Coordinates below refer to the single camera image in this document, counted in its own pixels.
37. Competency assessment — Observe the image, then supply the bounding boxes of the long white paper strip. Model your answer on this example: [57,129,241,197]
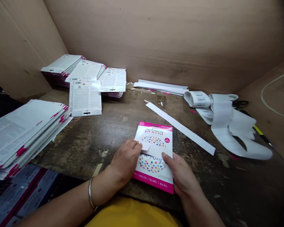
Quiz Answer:
[145,102,216,156]

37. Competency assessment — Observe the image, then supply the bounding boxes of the small white sticker label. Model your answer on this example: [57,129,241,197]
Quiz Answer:
[138,141,151,152]

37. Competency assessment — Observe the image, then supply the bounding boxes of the person's left hand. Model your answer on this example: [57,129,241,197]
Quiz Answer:
[101,138,143,190]

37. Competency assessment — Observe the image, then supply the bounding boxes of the white label backing ribbon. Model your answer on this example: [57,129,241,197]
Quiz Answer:
[209,93,274,160]

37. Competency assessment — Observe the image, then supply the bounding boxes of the bundle of white paper strips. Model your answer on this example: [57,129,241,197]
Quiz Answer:
[133,79,190,97]

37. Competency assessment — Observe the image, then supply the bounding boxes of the pink dotted balloon packet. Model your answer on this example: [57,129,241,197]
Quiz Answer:
[132,121,175,195]

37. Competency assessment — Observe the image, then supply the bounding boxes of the yellow and black pen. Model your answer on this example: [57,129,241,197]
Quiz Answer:
[238,109,274,149]

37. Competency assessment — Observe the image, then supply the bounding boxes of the person's body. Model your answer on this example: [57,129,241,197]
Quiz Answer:
[85,195,183,227]

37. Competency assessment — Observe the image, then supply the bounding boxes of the black scissors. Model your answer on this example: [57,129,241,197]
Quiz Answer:
[231,100,249,110]

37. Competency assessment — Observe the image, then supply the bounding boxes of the white cable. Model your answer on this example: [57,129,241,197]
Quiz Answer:
[261,69,284,119]

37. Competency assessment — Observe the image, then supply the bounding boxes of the person's right hand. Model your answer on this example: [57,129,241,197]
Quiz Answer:
[161,152,204,202]

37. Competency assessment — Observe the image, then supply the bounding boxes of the roll of barcode labels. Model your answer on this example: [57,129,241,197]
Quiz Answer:
[183,90,215,125]

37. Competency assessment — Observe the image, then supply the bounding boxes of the scattered pile of white-backed packets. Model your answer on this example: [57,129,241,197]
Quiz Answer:
[40,55,127,118]

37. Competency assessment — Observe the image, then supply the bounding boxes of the black bag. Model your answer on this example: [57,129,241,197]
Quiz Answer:
[0,80,25,123]

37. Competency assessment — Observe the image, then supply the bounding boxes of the tall stack of white-backed packets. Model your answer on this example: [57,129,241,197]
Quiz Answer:
[0,99,74,182]

